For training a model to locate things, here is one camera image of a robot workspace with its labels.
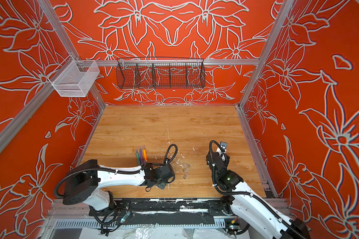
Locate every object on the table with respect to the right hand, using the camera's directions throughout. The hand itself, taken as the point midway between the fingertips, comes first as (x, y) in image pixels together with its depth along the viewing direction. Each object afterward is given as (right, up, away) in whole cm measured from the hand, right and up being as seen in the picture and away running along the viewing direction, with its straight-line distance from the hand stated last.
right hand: (214, 150), depth 81 cm
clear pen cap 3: (-16, -15, +2) cm, 22 cm away
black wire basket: (-32, +49, +18) cm, 61 cm away
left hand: (-28, -17, +1) cm, 32 cm away
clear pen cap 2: (-16, -12, +4) cm, 20 cm away
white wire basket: (-86, +44, +11) cm, 97 cm away
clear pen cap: (-15, -10, +6) cm, 19 cm away
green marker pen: (-45, -6, +9) cm, 47 cm away
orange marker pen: (-41, -4, +11) cm, 43 cm away
